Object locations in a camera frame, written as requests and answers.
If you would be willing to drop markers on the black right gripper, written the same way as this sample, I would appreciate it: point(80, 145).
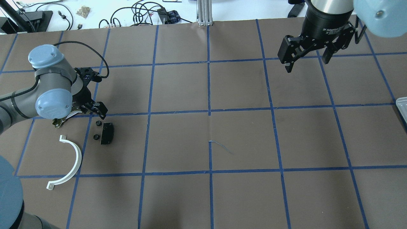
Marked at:
point(327, 24)

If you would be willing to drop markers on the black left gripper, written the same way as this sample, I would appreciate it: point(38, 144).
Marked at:
point(83, 98)

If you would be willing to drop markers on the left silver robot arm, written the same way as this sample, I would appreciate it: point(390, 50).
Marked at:
point(58, 89)

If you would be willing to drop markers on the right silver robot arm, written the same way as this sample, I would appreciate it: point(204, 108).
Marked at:
point(232, 66)

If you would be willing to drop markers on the black brake pad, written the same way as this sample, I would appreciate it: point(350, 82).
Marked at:
point(107, 133)

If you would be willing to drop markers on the olive metal brake shoe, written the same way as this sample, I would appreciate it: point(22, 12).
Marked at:
point(58, 123)

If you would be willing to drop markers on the black power adapter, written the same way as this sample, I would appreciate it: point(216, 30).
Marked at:
point(297, 6)

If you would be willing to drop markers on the bag of nuts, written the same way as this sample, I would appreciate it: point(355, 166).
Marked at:
point(83, 11)

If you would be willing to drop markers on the black monitor stand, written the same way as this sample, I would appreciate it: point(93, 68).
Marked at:
point(16, 20)

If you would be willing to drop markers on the aluminium frame post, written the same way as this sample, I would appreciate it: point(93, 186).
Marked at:
point(204, 12)

